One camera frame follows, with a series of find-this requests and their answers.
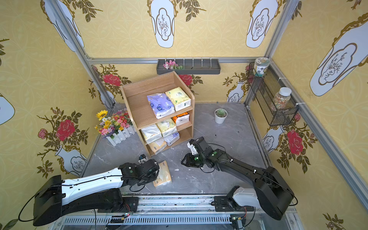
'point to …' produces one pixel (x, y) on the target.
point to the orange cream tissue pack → (164, 176)
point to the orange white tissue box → (181, 119)
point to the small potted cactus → (220, 115)
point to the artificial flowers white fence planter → (116, 128)
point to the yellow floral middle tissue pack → (167, 127)
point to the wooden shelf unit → (136, 93)
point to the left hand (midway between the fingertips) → (152, 173)
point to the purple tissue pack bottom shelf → (171, 139)
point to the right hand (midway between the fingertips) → (184, 159)
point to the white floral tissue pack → (151, 133)
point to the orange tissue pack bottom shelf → (157, 146)
